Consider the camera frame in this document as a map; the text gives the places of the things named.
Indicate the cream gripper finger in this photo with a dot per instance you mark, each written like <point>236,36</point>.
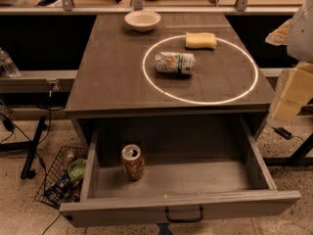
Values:
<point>293,91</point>
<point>280,35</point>

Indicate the grey metal rail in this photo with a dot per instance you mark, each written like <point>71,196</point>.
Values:
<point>34,81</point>

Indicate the yellow sponge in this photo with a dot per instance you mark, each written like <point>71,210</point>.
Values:
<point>200,40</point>

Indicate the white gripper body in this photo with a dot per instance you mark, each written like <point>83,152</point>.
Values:
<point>301,33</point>

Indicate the white bowl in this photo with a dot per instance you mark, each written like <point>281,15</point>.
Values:
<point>142,21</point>

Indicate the green white soda can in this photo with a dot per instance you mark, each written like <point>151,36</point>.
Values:
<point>175,62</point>

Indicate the dark blue snack bag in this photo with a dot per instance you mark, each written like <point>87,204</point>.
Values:
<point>57,191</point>

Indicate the orange soda can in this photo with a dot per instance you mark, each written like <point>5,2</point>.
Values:
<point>133,162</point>

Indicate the black drawer handle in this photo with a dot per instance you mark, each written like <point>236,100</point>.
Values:
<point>184,216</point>

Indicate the green lidded cup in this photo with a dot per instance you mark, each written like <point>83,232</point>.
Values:
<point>76,170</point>

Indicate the clear plastic bottle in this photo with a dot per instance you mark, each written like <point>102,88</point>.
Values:
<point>8,65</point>

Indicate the black wire basket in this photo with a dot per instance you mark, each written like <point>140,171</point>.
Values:
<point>62,161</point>

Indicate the black power adapter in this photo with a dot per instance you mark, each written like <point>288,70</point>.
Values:
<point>284,133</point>

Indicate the open grey top drawer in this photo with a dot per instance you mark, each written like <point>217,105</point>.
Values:
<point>208,161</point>

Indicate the black table leg stand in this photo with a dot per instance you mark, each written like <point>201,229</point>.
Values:
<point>30,146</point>

